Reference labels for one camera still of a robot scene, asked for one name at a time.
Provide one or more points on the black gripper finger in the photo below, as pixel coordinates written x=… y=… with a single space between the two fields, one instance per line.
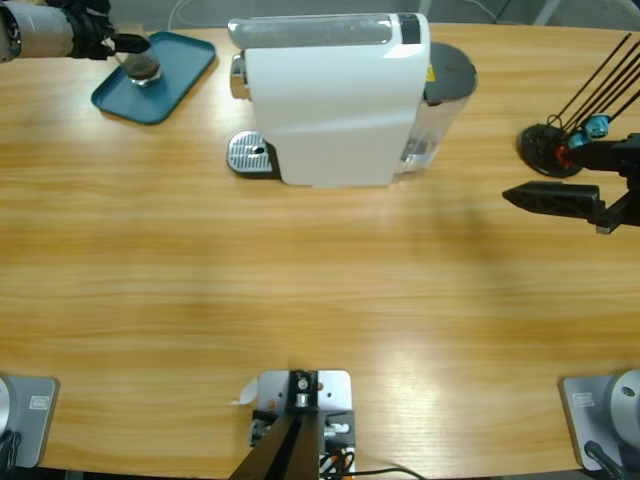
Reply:
x=131 y=43
x=600 y=155
x=555 y=200

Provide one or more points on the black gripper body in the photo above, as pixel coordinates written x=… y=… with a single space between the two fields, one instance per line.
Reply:
x=90 y=35
x=632 y=180

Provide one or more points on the clear glass cup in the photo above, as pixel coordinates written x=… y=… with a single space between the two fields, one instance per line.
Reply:
x=142 y=67

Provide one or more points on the blue coffee capsule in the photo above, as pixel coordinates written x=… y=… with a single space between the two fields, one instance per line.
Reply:
x=597 y=125
x=577 y=140

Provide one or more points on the red coffee capsule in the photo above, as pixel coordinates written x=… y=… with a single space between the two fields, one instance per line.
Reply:
x=562 y=156

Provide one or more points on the white capsule coffee machine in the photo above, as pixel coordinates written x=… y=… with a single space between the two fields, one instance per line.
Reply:
x=325 y=110

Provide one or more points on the black capsule holder with rods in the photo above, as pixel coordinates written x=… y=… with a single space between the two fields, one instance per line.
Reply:
x=537 y=150

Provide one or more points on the teal plastic tray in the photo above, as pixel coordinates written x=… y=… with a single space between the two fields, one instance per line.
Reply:
x=175 y=75

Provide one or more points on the metal drip tray grille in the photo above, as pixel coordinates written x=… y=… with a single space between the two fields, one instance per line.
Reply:
x=245 y=155

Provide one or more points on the white tape tag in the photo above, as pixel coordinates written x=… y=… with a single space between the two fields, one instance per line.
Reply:
x=247 y=392

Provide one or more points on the grey metal frame leg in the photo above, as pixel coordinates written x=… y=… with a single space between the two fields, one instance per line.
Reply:
x=547 y=10

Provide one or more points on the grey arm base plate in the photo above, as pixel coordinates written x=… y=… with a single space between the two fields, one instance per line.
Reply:
x=35 y=430
x=580 y=425

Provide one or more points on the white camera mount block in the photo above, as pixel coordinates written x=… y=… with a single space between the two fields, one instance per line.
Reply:
x=332 y=390

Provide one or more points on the dark camera post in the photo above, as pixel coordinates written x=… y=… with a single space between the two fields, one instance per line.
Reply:
x=285 y=450

